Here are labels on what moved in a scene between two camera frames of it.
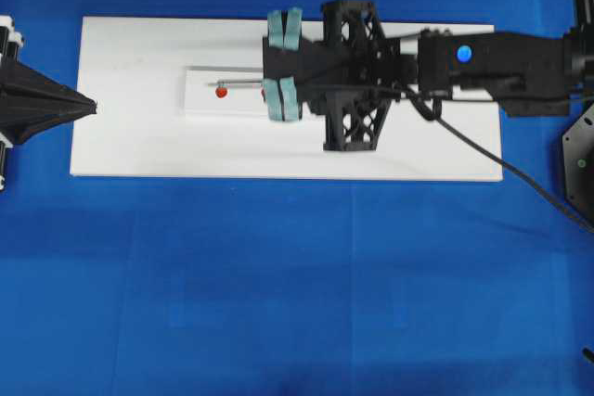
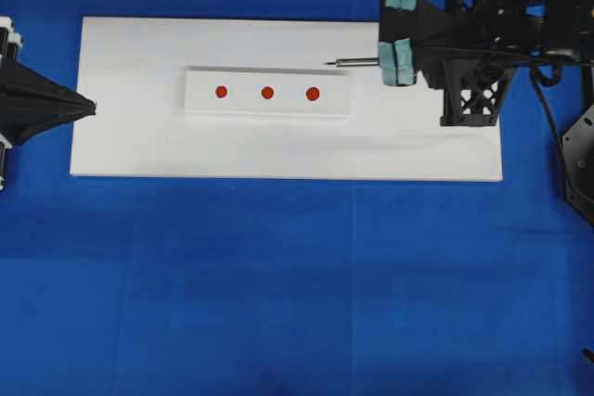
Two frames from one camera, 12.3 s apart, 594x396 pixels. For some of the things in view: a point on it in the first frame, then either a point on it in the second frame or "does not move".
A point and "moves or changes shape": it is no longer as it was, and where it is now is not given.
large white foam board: x=187 y=97 does not move
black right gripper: x=352 y=75 to x=464 y=50
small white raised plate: x=201 y=98 does not move
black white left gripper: x=31 y=101 does not move
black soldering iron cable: x=437 y=117 moves or changes shape
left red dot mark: x=221 y=92 does not move
